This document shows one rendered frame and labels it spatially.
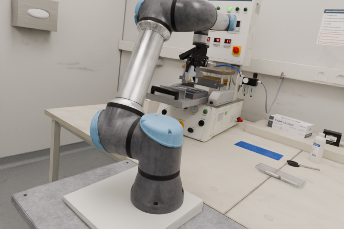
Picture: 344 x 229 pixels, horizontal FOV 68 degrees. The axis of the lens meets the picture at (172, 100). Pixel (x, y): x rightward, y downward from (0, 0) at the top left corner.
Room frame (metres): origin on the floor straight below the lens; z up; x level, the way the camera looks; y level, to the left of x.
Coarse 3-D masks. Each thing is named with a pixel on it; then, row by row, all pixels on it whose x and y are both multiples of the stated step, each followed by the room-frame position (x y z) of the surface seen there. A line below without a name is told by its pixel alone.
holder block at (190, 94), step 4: (180, 88) 1.33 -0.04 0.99; (188, 92) 1.29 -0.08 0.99; (192, 92) 1.28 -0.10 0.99; (196, 92) 1.28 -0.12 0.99; (204, 92) 1.32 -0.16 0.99; (188, 96) 1.22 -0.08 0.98; (192, 96) 1.21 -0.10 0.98; (196, 96) 1.23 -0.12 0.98; (200, 96) 1.27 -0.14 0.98; (204, 96) 1.31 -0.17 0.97
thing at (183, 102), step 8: (168, 88) 1.23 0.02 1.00; (176, 88) 1.21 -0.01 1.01; (152, 96) 1.19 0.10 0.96; (160, 96) 1.17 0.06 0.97; (168, 96) 1.19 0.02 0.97; (184, 96) 1.18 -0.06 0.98; (208, 96) 1.36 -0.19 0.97; (168, 104) 1.14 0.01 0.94; (176, 104) 1.12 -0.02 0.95; (184, 104) 1.12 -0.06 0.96; (192, 104) 1.19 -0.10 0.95
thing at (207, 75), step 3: (204, 75) 1.60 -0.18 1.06; (207, 75) 1.53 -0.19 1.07; (207, 78) 1.45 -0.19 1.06; (210, 78) 1.45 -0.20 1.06; (213, 78) 1.48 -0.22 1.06; (216, 78) 1.50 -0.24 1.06; (219, 78) 1.53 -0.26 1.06; (219, 81) 1.45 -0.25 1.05; (225, 81) 1.51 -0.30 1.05; (225, 84) 1.54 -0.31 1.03
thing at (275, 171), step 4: (260, 164) 1.00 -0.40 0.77; (264, 164) 1.01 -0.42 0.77; (264, 168) 0.96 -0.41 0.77; (268, 168) 0.97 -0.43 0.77; (272, 168) 0.98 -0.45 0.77; (272, 172) 0.94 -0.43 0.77; (276, 172) 0.94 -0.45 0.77; (280, 172) 0.95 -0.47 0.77; (284, 172) 0.95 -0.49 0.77; (284, 176) 0.91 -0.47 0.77; (288, 176) 0.92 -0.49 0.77; (292, 176) 0.92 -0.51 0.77; (292, 180) 0.89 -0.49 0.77; (296, 180) 0.89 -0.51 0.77; (300, 180) 0.90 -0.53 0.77; (304, 180) 0.90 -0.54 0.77; (300, 184) 0.87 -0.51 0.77
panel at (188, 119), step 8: (200, 104) 1.34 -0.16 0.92; (160, 112) 1.42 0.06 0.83; (168, 112) 1.39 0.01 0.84; (176, 112) 1.37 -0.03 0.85; (184, 112) 1.35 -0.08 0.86; (192, 112) 1.33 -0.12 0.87; (200, 112) 1.31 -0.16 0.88; (208, 112) 1.29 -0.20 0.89; (184, 120) 1.33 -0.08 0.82; (192, 120) 1.31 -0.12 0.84; (200, 120) 1.29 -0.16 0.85; (184, 128) 1.30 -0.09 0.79; (192, 128) 1.29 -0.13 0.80; (200, 128) 1.27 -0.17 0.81; (192, 136) 1.26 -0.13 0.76; (200, 136) 1.25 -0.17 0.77
